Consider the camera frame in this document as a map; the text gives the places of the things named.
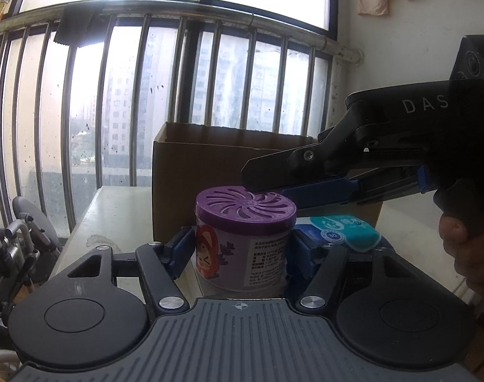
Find metal window railing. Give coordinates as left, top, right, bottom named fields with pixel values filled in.
left=0, top=0, right=365, bottom=243

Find brown cardboard box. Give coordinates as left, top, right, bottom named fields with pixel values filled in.
left=152, top=123, right=383, bottom=244

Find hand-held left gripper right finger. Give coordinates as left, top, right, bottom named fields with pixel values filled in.
left=286, top=231, right=421, bottom=311

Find dark cloth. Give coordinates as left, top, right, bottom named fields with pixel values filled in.
left=54, top=4, right=98, bottom=49

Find blue wet wipes packet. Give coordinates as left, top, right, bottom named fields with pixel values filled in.
left=293, top=214, right=382, bottom=254

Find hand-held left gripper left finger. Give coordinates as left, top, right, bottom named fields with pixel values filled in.
left=67, top=226, right=197, bottom=315

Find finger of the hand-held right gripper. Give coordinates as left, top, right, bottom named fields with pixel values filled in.
left=240, top=115, right=370, bottom=195
left=282, top=165, right=430, bottom=211

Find grey wheelchair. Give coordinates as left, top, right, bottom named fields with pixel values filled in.
left=0, top=197, right=64, bottom=327

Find person's right hand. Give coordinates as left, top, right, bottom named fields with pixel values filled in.
left=438, top=213, right=484, bottom=296

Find purple lid air freshener can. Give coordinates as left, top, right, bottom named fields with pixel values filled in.
left=195, top=186, right=298, bottom=298

